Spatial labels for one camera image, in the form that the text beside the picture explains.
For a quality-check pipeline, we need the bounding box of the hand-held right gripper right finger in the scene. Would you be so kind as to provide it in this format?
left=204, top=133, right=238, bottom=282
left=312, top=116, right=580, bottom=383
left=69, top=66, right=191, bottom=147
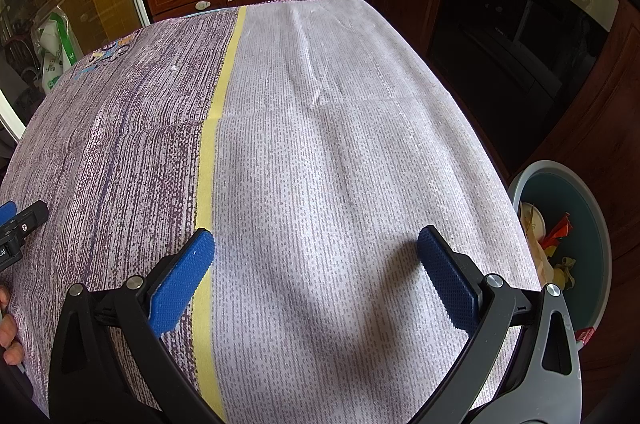
left=400, top=225, right=583, bottom=424

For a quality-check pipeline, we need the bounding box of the black built-in oven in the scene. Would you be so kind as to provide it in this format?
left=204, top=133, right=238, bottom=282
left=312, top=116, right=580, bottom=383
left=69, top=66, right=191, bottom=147
left=427, top=0, right=623, bottom=119

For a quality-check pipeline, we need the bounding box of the round grey-rimmed waste bin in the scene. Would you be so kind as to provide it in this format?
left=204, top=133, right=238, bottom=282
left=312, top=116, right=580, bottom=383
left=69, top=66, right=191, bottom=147
left=507, top=160, right=613, bottom=345

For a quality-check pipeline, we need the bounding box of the green and white bag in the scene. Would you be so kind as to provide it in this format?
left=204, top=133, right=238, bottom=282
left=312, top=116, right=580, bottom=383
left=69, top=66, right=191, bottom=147
left=31, top=6, right=83, bottom=94

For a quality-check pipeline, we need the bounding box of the white paper cup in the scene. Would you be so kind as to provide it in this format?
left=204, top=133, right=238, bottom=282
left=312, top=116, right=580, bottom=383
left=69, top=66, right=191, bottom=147
left=520, top=201, right=546, bottom=239

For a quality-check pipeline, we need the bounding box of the red snack wrapper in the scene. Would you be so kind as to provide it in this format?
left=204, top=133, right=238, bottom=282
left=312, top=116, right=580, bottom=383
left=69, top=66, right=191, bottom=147
left=542, top=213, right=572, bottom=249

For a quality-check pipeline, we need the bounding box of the person's left hand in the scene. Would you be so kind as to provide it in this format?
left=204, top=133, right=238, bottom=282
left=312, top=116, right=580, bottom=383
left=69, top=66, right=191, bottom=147
left=0, top=285, right=26, bottom=366

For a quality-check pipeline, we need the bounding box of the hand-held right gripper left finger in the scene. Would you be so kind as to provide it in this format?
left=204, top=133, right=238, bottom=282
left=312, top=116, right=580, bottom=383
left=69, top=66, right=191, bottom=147
left=48, top=228, right=226, bottom=424

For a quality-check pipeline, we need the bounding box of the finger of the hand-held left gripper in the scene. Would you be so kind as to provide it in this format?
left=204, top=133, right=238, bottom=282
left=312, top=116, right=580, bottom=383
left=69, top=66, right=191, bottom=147
left=0, top=200, right=50, bottom=239

